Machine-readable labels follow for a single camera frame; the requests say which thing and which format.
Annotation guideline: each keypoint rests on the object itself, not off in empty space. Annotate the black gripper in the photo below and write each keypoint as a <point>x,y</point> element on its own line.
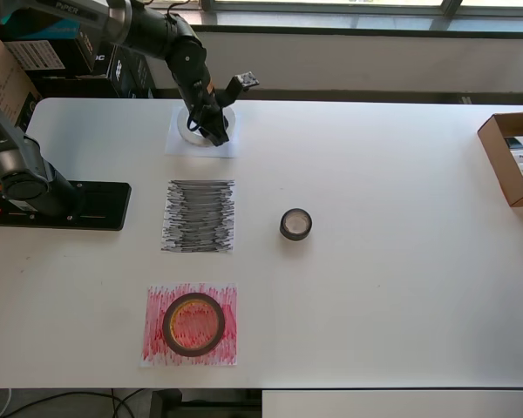
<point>207,109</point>

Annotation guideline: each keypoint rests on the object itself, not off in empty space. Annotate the white tape roll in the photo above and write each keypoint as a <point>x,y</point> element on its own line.
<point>183,130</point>

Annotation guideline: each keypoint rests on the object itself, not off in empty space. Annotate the black tape roll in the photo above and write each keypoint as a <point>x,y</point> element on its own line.
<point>296,236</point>

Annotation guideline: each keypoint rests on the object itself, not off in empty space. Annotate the red tape roll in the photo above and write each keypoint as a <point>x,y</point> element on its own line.
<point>194,353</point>

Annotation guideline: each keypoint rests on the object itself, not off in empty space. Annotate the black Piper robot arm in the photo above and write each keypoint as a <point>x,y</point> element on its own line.
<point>157,26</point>

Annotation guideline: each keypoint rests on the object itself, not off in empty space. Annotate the blank white paper sheet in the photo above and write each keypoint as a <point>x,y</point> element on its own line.
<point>174,148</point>

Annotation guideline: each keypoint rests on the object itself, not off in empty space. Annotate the black scribbled paper sheet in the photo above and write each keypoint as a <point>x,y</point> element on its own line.
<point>198,217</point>

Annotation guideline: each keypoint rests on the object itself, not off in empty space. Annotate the black cardboard box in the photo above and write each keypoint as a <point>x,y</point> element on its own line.
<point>126,78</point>

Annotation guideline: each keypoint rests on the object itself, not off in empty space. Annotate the grey window shade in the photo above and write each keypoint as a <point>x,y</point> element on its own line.
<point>375,61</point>

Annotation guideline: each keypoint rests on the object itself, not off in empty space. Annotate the dark teal box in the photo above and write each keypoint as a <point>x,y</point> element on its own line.
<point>56,30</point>

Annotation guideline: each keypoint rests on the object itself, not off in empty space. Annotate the black box with white label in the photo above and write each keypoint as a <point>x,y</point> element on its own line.
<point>35,54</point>

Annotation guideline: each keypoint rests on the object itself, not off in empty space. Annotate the tall GX760A cardboard box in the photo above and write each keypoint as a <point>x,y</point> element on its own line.
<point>4,65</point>

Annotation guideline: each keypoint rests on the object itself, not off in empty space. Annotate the red scribbled paper sheet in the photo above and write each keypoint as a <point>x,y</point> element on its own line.
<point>152,348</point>

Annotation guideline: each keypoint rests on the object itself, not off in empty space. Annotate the small grey clip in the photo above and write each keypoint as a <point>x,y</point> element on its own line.
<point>465,99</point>

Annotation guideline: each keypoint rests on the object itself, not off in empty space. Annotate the open brown cardboard box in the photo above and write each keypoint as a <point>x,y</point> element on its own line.
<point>497,152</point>

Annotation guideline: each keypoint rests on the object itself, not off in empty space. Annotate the white cabinet top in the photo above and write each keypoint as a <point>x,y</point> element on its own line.
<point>396,405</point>

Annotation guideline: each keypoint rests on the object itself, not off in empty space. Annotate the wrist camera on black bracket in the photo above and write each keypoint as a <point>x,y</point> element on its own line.
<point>246,80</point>

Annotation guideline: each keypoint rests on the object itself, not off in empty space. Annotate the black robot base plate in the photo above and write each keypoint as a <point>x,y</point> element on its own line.
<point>100,209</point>

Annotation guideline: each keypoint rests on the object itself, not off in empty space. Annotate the dark window frame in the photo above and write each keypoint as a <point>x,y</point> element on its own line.
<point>452,6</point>

